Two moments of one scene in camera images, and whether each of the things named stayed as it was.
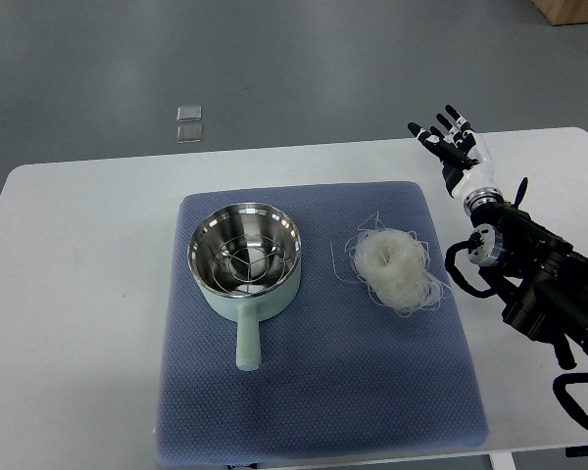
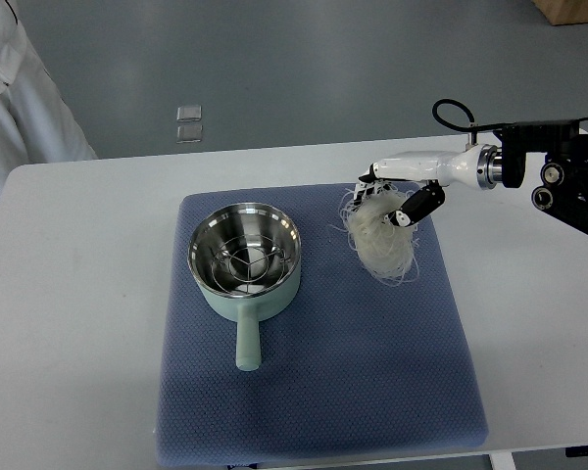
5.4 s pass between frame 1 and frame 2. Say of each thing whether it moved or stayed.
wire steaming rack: stayed
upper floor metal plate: stayed
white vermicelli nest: moved
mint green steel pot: stayed
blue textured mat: stayed
